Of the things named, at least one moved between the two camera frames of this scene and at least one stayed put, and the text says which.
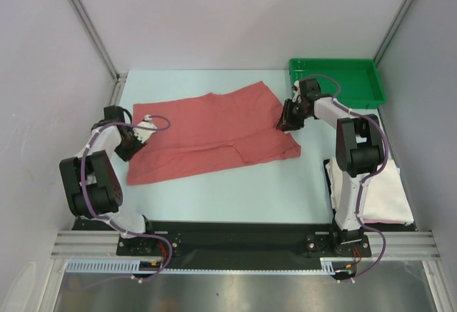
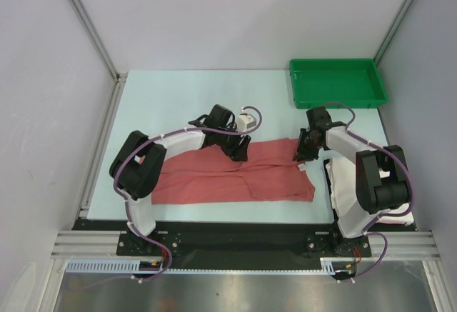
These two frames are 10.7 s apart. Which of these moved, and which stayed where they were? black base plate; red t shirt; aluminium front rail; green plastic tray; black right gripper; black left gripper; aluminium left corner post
Moved: red t shirt; black left gripper; black right gripper
Stayed: black base plate; aluminium left corner post; aluminium front rail; green plastic tray
